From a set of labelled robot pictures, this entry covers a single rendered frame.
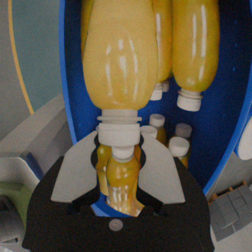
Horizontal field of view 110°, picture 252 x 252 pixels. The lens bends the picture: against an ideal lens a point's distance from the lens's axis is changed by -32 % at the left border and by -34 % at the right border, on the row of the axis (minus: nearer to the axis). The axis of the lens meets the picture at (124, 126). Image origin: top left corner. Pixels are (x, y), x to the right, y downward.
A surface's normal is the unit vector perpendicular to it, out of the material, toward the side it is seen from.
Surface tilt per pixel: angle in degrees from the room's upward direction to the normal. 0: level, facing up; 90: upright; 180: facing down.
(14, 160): 0
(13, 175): 0
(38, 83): 0
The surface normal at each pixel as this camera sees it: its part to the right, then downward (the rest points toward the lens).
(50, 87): 0.02, 0.48
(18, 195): -0.15, -0.26
